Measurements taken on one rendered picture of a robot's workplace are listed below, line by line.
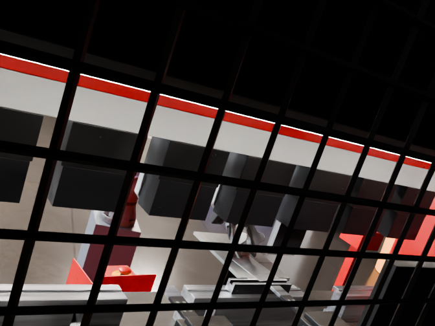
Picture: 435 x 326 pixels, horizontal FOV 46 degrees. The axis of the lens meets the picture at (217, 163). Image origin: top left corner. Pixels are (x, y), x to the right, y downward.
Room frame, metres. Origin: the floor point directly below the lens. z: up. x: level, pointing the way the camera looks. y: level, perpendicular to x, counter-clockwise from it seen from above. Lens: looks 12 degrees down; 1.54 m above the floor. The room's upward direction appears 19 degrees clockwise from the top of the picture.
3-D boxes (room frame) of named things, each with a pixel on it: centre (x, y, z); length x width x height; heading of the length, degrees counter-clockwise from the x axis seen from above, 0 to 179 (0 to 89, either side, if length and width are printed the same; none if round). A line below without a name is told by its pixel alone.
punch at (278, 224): (1.28, -0.24, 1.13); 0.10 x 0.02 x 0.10; 126
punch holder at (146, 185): (1.06, 0.07, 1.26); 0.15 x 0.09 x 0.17; 126
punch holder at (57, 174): (0.95, 0.23, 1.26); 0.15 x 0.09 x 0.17; 126
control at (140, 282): (1.42, 0.19, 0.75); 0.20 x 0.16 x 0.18; 132
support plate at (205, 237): (1.40, -0.15, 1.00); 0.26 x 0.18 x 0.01; 36
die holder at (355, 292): (1.61, -0.68, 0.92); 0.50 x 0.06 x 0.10; 126
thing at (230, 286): (1.27, -0.21, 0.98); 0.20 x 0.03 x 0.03; 126
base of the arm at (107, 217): (1.91, 0.31, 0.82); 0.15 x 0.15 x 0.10
